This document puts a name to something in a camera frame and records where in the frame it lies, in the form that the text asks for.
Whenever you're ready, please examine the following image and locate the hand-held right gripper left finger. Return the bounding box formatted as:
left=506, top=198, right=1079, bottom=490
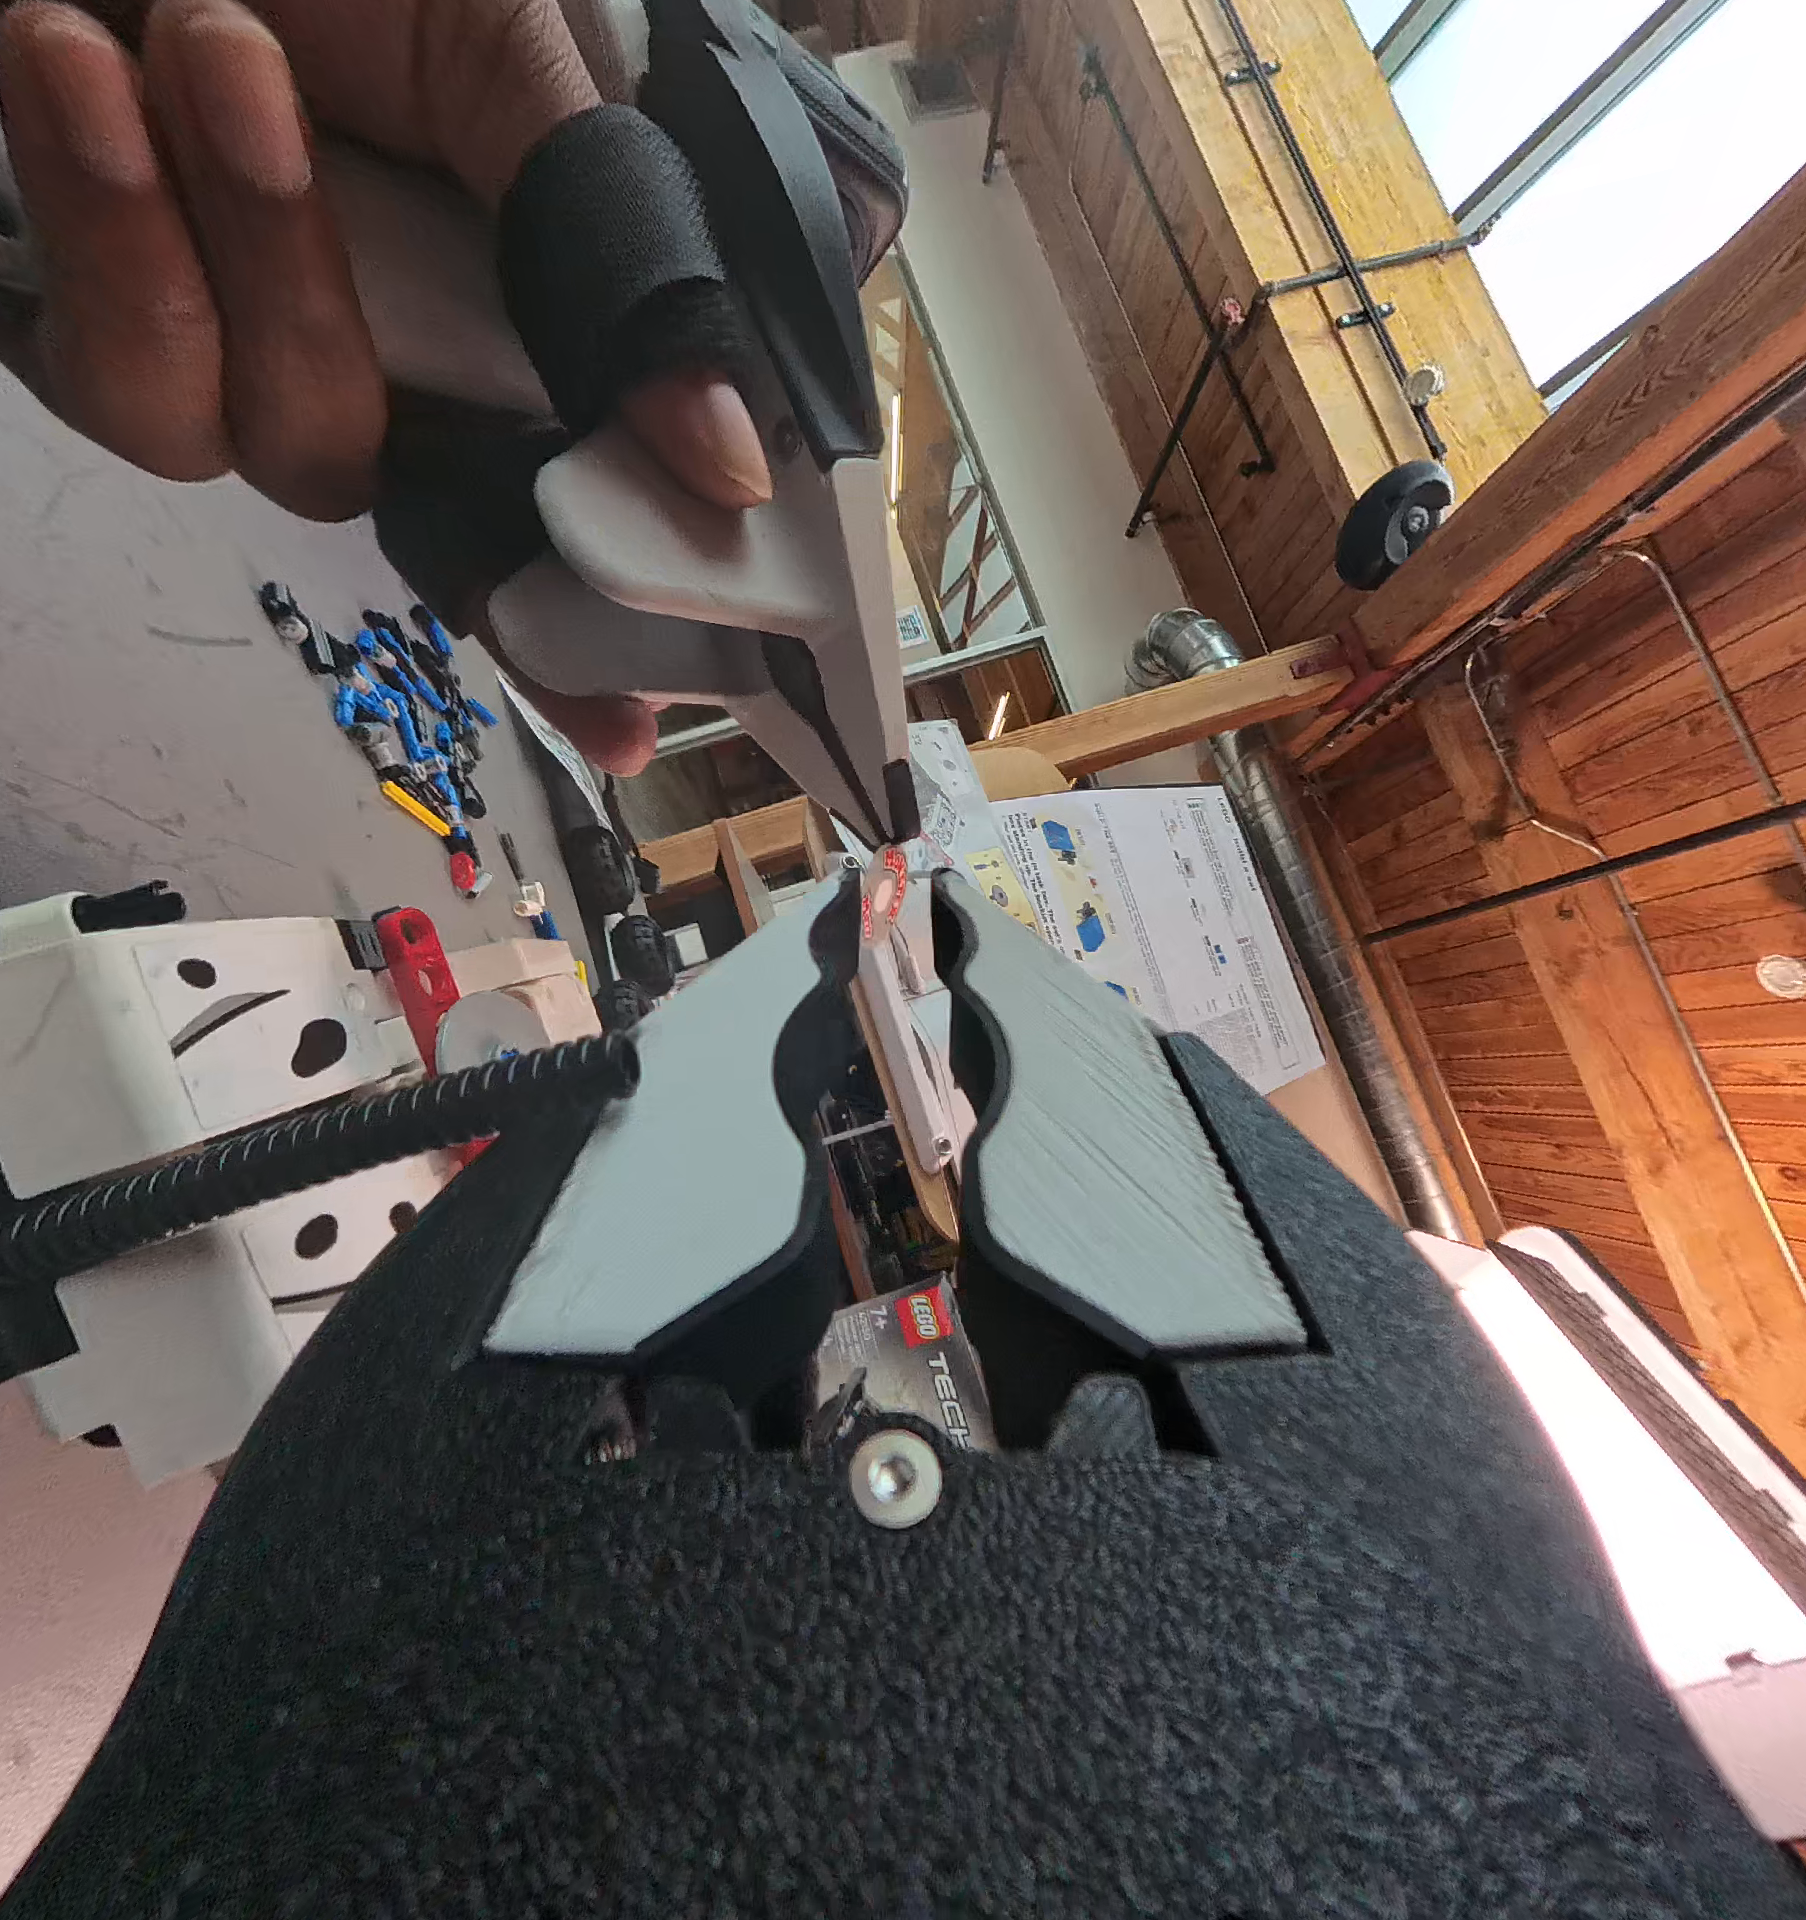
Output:
left=484, top=882, right=860, bottom=1445

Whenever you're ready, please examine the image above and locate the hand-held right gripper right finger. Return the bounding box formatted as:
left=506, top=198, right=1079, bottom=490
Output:
left=930, top=868, right=1311, bottom=1450

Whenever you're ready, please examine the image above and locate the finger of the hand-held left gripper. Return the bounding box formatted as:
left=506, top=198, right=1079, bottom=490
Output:
left=759, top=450, right=925, bottom=844

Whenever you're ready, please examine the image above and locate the grey round toy disc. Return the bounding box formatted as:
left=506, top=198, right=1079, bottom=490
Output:
left=435, top=996, right=537, bottom=1074

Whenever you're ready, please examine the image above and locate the white black toy truck chassis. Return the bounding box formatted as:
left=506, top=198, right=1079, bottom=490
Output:
left=0, top=885, right=643, bottom=1487

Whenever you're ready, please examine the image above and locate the printed task sheet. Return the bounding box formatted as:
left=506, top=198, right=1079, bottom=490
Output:
left=985, top=787, right=1326, bottom=1097

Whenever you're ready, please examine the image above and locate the grey desk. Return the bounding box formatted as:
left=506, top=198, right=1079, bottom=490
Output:
left=0, top=308, right=613, bottom=1920

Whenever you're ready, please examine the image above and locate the person's left hand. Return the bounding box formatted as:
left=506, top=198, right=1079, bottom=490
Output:
left=0, top=0, right=777, bottom=774

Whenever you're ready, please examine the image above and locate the printed toy truck box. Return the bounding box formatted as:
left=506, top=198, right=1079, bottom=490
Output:
left=821, top=1276, right=980, bottom=1455

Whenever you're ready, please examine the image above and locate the pile of blue black pins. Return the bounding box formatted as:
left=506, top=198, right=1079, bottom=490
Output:
left=259, top=583, right=500, bottom=903

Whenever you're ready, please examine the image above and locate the silver ventilation duct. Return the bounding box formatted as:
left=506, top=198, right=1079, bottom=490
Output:
left=1128, top=607, right=1467, bottom=1246

